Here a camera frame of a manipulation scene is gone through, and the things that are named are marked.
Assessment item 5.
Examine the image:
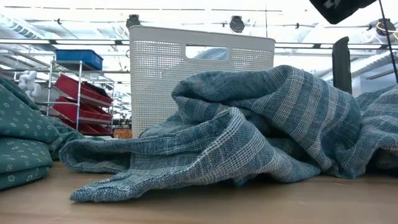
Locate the blue striped woven shirt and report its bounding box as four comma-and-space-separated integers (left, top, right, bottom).
59, 64, 398, 203

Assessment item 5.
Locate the white perforated laundry basket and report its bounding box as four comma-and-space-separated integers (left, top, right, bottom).
128, 24, 277, 139

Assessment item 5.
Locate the orange cardboard box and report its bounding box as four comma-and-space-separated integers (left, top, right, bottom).
113, 127, 133, 139

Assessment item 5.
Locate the black round ceiling fixture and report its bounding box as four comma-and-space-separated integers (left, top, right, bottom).
229, 15, 246, 34
126, 14, 141, 29

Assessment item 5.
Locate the red plastic storage bin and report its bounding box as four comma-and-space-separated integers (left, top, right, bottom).
52, 96, 113, 123
60, 119, 113, 136
54, 73, 113, 105

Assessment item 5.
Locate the metal storage shelf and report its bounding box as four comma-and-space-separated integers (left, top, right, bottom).
34, 59, 116, 138

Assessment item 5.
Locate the blue plastic storage bin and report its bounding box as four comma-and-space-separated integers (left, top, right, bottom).
55, 49, 104, 71

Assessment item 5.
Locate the white sculpted figure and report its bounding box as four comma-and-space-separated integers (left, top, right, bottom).
17, 70, 42, 100

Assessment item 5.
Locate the thin black rod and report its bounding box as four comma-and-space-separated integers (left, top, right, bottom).
377, 0, 398, 84

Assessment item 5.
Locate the black upright post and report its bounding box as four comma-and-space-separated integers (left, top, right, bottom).
331, 36, 353, 95

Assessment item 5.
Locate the black fixture with yellow wire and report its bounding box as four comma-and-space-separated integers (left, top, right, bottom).
369, 17, 397, 37

